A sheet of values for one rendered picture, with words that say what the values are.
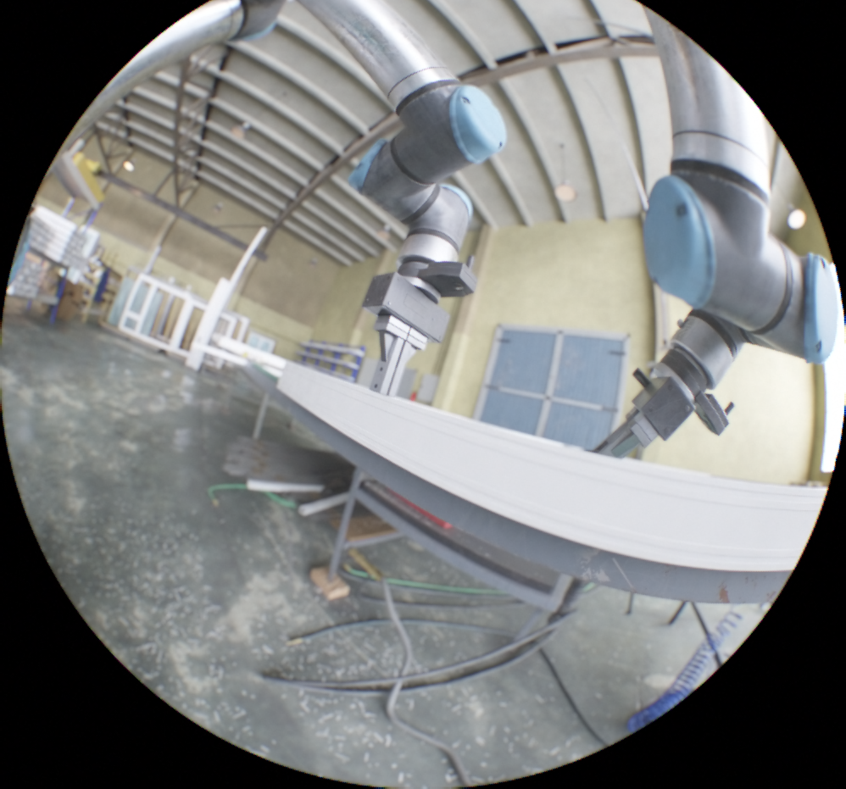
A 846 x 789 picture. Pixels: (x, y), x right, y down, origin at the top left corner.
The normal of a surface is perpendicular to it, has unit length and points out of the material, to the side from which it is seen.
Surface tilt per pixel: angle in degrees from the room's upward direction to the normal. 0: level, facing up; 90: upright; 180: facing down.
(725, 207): 131
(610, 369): 90
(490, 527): 90
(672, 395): 105
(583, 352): 90
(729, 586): 90
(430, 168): 165
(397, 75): 150
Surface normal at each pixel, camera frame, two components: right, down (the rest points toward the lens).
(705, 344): -0.76, -0.20
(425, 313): 0.74, 0.13
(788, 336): -0.34, 0.88
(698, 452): -0.60, -0.30
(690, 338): -0.84, -0.47
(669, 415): -0.66, -0.05
